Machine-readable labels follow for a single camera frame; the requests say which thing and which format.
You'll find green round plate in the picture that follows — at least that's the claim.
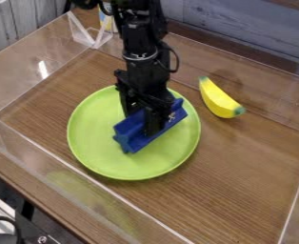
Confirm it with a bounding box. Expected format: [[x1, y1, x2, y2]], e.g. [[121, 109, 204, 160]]
[[68, 86, 201, 181]]

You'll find white yellow can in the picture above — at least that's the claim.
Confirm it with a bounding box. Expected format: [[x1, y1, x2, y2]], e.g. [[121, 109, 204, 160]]
[[98, 2, 118, 33]]

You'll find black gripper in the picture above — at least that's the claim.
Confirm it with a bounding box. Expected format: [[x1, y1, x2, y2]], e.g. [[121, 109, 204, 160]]
[[113, 58, 176, 137]]

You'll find black cable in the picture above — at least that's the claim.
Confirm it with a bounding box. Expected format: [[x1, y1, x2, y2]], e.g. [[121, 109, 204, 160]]
[[0, 214, 29, 244]]

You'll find yellow toy banana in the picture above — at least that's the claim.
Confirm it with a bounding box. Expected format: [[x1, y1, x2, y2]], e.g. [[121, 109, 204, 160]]
[[200, 76, 245, 118]]

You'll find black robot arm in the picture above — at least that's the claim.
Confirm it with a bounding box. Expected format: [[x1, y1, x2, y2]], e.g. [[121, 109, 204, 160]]
[[69, 0, 178, 136]]

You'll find blue block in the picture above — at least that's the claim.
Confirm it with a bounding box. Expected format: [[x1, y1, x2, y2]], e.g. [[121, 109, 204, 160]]
[[113, 98, 188, 153]]

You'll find clear acrylic enclosure wall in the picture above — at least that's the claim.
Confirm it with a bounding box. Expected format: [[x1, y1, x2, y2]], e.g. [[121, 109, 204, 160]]
[[0, 10, 192, 244]]

